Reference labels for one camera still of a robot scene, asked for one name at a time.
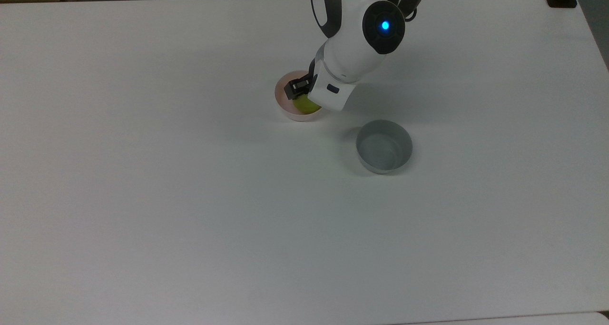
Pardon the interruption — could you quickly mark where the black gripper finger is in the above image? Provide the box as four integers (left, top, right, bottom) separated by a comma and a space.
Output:
284, 76, 314, 101

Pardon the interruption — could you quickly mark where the green yellow pear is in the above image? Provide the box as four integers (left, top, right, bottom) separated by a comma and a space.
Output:
292, 94, 323, 116

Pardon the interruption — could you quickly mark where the pink plastic bowl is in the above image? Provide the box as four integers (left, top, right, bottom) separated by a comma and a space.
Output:
275, 70, 330, 123

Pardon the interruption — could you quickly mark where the grey plastic bowl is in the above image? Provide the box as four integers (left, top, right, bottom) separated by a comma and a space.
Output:
355, 119, 413, 175

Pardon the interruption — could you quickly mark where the dark robot gripper body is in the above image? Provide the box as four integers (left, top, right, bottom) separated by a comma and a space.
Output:
307, 56, 355, 112

